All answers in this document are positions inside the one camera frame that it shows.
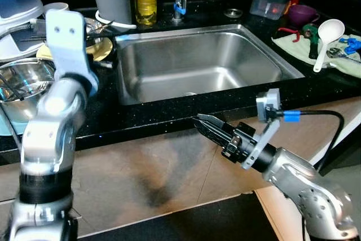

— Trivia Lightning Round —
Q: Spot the white tiered plastic rack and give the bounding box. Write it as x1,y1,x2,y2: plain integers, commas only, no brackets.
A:
0,0,46,64

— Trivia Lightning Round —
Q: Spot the round metal drain stopper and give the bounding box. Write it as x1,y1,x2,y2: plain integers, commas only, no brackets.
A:
224,8,243,19

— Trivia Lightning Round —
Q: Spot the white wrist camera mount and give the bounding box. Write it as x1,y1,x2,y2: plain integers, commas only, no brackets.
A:
244,89,281,169
44,8,99,92

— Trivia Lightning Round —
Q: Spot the white rice ladle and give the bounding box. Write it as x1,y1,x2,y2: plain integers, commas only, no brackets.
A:
313,18,346,73

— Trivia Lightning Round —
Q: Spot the pale green cloth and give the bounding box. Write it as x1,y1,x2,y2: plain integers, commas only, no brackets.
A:
272,29,361,79

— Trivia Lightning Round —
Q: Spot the red handled tool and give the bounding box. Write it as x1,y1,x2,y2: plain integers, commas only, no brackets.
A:
276,25,303,41

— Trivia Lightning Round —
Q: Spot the stainless steel sink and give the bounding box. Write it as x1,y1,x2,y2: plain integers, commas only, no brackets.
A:
116,24,305,106

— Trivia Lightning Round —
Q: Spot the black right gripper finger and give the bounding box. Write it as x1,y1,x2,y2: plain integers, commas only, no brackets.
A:
193,113,229,134
197,121,233,147

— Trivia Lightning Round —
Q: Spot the yellow plate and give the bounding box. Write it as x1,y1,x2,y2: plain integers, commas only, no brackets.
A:
37,35,113,62

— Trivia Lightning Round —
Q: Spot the black floor mat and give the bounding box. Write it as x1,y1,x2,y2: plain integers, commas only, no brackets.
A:
79,193,294,241

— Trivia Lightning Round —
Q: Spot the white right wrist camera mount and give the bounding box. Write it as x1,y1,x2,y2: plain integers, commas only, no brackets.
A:
244,89,281,169

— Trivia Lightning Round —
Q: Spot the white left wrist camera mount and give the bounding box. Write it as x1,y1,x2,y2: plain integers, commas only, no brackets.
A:
44,8,99,92

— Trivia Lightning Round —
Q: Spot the chrome faucet blue handle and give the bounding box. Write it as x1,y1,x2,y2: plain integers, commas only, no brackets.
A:
172,0,188,23

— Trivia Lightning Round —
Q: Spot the clear plastic container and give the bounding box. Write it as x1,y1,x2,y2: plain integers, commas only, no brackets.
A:
249,0,294,20

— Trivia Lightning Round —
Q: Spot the blue plastic item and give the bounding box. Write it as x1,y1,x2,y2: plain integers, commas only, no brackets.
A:
338,35,361,55

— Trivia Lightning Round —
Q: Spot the green black kitchen tool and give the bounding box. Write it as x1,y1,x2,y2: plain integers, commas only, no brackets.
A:
301,24,320,60

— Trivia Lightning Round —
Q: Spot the white printed mug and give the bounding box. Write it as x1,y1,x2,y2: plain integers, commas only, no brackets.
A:
42,2,69,16

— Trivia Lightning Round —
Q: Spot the beige cabinet door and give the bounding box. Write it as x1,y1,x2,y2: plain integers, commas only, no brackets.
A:
197,97,361,205
71,118,218,235

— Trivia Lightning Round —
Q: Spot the purple cup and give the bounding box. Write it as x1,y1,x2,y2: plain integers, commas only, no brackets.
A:
288,4,321,27

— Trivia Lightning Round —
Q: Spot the light blue plate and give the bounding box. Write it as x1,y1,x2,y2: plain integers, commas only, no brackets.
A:
0,108,26,137

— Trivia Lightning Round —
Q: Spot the stainless steel bowl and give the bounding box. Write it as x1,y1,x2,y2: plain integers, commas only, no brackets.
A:
83,18,116,44
0,58,57,123

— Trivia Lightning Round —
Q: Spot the metal spoon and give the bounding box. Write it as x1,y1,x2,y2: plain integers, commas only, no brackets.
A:
326,46,361,64

